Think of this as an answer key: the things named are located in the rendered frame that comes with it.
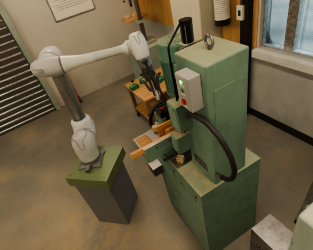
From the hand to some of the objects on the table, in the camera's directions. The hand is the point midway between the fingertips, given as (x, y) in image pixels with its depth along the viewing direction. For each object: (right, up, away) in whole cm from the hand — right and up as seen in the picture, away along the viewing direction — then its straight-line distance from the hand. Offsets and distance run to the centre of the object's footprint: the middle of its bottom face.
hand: (156, 94), depth 158 cm
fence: (+19, -26, -5) cm, 33 cm away
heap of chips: (-8, -31, -2) cm, 32 cm away
